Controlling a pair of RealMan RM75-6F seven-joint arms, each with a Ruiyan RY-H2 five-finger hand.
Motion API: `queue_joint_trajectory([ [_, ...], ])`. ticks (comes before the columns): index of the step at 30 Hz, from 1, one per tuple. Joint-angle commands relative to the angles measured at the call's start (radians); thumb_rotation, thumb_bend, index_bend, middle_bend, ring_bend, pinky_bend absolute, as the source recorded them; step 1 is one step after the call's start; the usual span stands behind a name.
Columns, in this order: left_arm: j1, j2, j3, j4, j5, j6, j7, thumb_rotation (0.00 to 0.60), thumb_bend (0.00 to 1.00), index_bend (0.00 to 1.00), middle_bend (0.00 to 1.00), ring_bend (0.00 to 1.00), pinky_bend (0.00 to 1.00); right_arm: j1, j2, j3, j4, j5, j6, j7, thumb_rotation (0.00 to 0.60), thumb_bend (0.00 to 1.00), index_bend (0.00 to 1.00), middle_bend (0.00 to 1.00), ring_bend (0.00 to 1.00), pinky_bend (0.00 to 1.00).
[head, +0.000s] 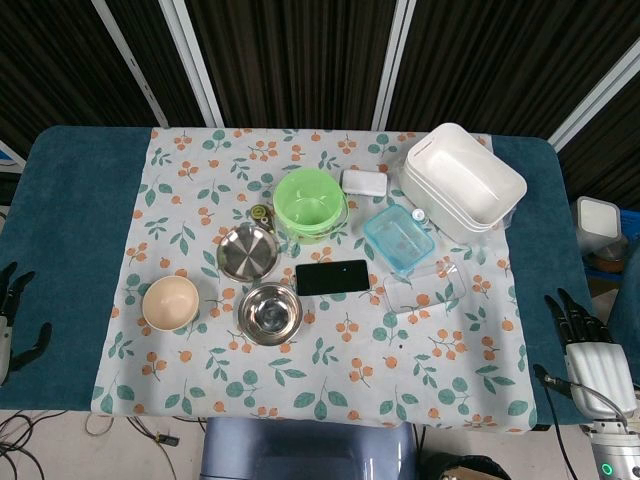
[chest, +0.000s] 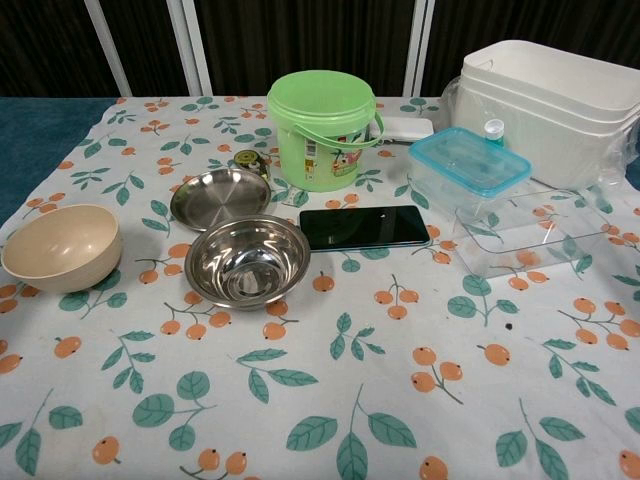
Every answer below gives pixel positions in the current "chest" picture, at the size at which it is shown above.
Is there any white rectangular box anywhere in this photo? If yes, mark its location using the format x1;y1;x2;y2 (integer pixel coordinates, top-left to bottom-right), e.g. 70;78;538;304
368;116;434;145

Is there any white partition frame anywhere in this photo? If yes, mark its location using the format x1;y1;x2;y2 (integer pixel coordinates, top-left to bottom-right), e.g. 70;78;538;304
83;0;436;98

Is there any stainless steel bowl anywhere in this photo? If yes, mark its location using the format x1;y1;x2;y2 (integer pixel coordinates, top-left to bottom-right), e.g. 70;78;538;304
184;214;312;312

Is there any white plastic storage bin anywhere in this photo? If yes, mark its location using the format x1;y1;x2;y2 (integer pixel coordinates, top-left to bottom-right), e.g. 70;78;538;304
451;40;640;191

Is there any green plastic bucket with handle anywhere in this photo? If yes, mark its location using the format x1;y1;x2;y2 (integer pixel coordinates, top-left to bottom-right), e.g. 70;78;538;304
266;70;386;192

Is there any beige plastic bowl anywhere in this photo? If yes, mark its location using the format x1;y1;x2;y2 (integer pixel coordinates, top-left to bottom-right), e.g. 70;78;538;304
0;203;124;294

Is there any small dark round tin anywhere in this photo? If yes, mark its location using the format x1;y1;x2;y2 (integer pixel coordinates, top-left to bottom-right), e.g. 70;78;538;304
233;149;272;180

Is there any clear container with blue lid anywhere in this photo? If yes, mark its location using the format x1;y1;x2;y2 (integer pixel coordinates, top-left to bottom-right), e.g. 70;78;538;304
407;126;533;217

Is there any small bottle with blue liquid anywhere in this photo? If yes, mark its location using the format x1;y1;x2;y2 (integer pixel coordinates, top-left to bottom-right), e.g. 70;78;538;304
482;119;504;148

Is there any white fruit-print tablecloth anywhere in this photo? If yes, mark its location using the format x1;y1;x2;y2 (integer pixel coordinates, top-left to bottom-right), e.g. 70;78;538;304
0;95;640;480

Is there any stainless steel plate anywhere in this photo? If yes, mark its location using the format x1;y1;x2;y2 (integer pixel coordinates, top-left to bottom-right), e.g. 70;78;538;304
169;168;272;232

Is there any black smartphone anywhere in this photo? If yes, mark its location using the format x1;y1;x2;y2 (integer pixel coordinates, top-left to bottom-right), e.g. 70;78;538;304
298;205;433;251

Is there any clear plastic box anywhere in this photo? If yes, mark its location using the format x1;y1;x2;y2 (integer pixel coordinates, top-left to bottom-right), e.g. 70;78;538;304
454;188;612;279

